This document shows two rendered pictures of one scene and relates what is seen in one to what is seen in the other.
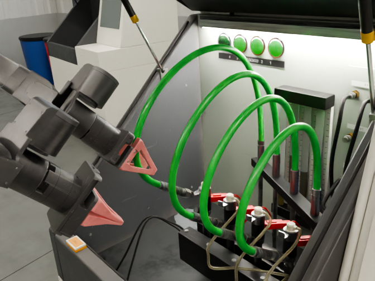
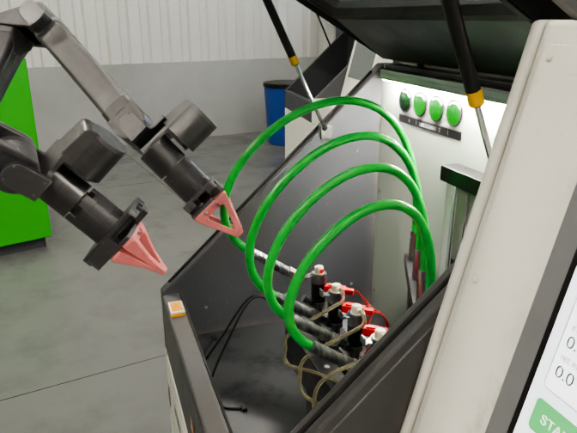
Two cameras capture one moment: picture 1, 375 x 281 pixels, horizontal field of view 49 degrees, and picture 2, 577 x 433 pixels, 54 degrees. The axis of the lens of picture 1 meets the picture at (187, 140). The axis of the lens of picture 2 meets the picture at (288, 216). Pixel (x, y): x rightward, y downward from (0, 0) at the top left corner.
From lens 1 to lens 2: 0.33 m
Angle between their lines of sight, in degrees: 19
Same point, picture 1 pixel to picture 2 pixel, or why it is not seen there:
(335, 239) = (400, 352)
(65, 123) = (104, 149)
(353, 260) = (426, 387)
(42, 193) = (75, 216)
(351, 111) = not seen: hidden behind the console
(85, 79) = (179, 116)
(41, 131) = (80, 153)
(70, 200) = (102, 230)
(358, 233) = (434, 353)
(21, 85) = (118, 113)
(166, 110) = (324, 178)
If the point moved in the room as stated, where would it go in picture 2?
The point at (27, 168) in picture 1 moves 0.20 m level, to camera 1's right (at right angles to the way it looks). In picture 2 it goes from (62, 187) to (196, 204)
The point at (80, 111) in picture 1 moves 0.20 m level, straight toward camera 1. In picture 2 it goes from (163, 149) to (115, 184)
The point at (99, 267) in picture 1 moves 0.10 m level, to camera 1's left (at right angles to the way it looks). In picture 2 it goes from (185, 338) to (142, 328)
